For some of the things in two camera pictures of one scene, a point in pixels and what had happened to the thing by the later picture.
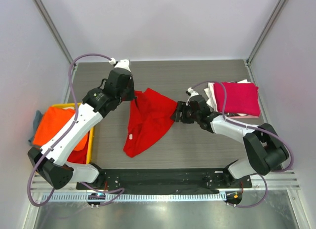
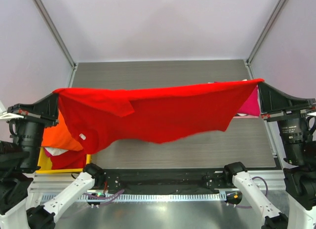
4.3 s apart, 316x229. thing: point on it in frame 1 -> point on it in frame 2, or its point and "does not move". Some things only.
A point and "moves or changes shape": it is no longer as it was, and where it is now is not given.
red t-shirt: [151, 116] moves or changes shape
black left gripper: [132, 95] -> [46, 108]
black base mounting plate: [166, 181] does not move
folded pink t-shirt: [244, 116] does not move
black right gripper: [181, 113] -> [287, 112]
